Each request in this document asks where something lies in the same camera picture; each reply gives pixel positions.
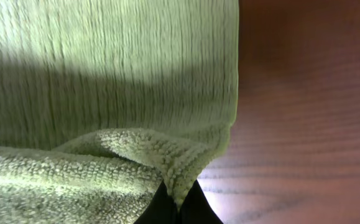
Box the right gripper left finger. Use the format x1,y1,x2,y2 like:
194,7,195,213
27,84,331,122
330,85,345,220
134,181,177,224

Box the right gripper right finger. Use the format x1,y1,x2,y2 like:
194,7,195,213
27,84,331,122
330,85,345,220
179,180,223,224

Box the light green microfiber cloth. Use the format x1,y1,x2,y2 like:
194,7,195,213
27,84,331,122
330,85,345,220
0,0,239,223

